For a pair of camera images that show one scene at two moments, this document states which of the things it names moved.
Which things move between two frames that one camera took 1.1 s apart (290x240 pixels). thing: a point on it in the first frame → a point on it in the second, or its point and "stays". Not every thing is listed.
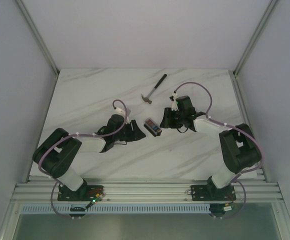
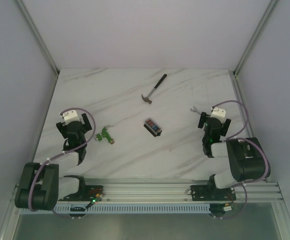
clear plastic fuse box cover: [152, 125] stays
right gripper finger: [167, 121] → [202, 120]
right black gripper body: [177, 119] → [204, 138]
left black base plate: [85, 193] stays
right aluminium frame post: [234, 74] stays
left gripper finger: [137, 133] → [63, 129]
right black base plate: [212, 193] stays
